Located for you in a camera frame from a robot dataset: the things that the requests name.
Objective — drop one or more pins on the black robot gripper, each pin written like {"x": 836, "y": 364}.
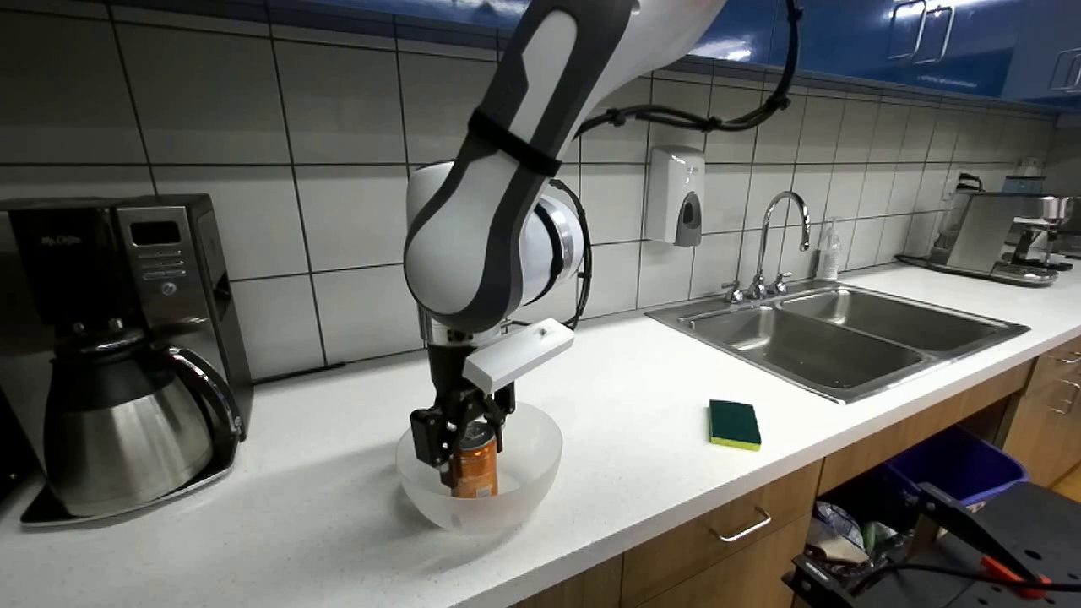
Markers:
{"x": 456, "y": 389}

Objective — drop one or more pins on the orange soda can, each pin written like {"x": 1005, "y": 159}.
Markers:
{"x": 478, "y": 472}

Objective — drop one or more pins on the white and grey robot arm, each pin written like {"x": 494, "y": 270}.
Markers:
{"x": 484, "y": 225}

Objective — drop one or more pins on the clear plastic bowl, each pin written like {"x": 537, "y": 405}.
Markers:
{"x": 527, "y": 461}

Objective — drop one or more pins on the green and yellow sponge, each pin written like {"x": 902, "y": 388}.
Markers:
{"x": 734, "y": 423}

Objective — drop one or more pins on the wooden drawer front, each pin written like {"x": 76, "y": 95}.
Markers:
{"x": 721, "y": 542}

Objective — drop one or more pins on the stainless steel coffee carafe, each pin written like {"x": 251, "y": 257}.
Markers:
{"x": 123, "y": 435}

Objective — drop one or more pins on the black and silver coffee maker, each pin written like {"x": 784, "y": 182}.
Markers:
{"x": 146, "y": 264}

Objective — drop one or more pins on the chrome kitchen faucet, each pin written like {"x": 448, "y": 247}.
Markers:
{"x": 768, "y": 240}

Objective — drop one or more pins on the stainless steel double sink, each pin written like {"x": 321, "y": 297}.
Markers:
{"x": 837, "y": 344}

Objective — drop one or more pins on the small clear soap bottle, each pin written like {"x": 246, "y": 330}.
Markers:
{"x": 829, "y": 262}

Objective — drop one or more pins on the blue plastic bin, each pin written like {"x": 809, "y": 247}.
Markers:
{"x": 956, "y": 465}

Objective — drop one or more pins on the black clamp with orange grip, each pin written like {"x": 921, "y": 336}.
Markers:
{"x": 968, "y": 542}

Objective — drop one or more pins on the silver espresso machine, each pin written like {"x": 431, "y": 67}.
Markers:
{"x": 992, "y": 238}

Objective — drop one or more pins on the blue overhead cabinet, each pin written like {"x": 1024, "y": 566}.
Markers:
{"x": 878, "y": 38}

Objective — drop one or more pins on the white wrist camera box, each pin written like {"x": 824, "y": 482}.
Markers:
{"x": 518, "y": 357}

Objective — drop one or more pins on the white wall soap dispenser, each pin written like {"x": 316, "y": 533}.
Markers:
{"x": 672, "y": 199}

